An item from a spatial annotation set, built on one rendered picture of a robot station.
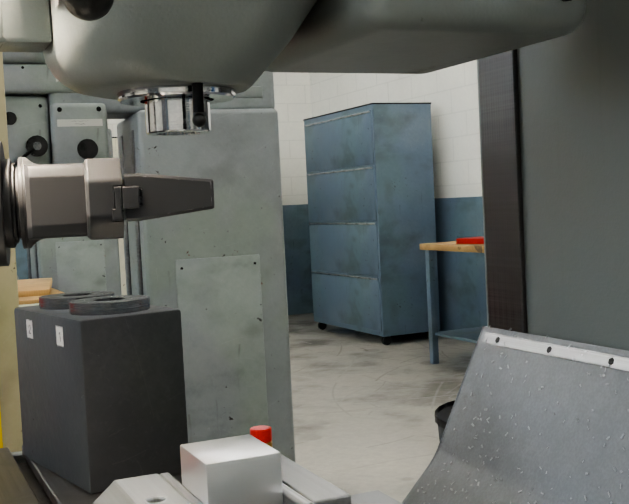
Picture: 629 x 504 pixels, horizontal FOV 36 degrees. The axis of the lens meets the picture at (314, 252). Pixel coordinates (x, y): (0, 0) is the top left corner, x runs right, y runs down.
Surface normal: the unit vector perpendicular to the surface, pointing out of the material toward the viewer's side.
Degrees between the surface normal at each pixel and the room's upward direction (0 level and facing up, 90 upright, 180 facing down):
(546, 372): 63
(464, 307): 90
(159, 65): 127
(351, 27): 135
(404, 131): 90
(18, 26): 90
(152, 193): 90
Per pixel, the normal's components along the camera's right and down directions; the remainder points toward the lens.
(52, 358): -0.82, 0.07
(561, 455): -0.84, -0.40
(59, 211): 0.25, 0.04
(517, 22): 0.33, 0.72
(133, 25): 0.14, 0.58
